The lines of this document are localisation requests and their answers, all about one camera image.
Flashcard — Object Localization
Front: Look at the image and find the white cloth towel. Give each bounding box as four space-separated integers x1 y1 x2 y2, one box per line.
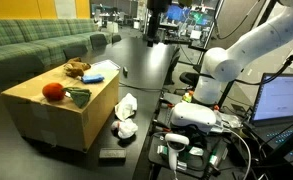
115 93 137 120

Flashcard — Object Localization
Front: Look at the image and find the brown plush toy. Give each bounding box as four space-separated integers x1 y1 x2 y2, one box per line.
64 57 91 78

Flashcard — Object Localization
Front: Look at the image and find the white red cloth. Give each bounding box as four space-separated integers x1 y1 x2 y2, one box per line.
111 119 138 139

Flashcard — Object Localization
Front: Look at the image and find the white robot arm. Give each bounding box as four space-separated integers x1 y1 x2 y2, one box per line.
193 0 293 104

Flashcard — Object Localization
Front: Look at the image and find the large cardboard box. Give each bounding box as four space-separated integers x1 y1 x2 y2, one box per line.
1 66 119 152

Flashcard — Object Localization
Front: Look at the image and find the small black remote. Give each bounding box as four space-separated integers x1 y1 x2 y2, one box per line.
123 67 128 76

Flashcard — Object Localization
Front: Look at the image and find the white VR headset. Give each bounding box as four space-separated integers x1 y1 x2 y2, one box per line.
170 102 216 133

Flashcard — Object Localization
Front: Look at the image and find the white VR controller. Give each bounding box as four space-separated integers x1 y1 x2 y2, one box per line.
165 133 189 171

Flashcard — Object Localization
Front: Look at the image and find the green plush leaf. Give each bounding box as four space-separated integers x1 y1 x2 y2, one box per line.
64 87 91 108

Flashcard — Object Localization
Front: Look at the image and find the black rectangular block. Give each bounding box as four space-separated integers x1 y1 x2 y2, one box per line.
99 148 126 159

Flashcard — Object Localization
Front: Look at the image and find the red orange plush ball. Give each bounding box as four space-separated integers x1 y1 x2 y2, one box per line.
42 83 65 101

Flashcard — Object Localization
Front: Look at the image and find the open laptop computer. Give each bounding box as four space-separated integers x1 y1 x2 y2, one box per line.
244 72 293 168

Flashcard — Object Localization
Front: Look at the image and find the green plaid sofa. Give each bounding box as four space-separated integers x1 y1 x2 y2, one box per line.
0 19 111 76

